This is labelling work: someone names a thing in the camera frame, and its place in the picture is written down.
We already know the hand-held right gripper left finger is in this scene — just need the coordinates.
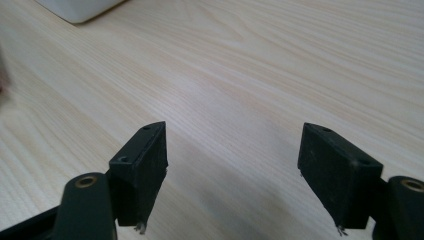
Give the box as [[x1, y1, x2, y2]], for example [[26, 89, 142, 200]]
[[108, 120, 169, 234]]

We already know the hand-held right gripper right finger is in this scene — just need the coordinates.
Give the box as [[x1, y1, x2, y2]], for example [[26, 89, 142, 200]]
[[297, 122, 384, 231]]

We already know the white plastic box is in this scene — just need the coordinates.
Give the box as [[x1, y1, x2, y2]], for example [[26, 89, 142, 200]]
[[34, 0, 126, 25]]

